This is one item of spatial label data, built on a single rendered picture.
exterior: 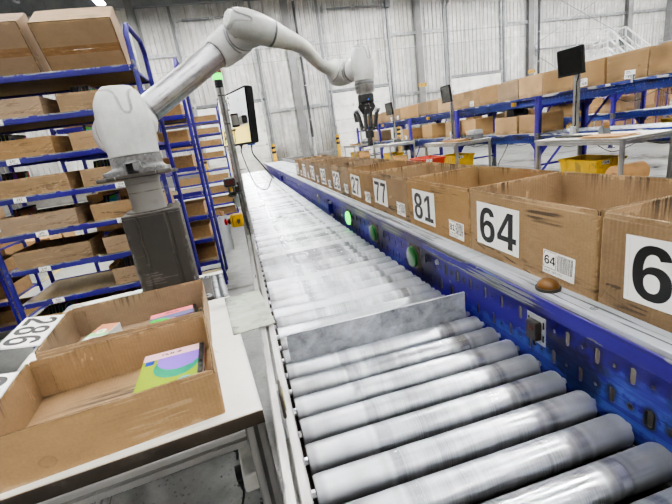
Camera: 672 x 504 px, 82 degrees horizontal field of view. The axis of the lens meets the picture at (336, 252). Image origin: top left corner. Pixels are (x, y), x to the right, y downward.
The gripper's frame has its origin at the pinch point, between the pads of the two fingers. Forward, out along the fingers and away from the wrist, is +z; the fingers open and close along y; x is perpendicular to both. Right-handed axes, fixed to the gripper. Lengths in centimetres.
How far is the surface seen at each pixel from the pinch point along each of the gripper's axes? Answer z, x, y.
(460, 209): 21, 93, 8
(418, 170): 17.1, 19.2, -15.4
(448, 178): 17, 58, -8
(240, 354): 45, 99, 73
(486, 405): 45, 138, 31
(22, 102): -41, -62, 167
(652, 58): -41, -219, -444
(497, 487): 47, 151, 38
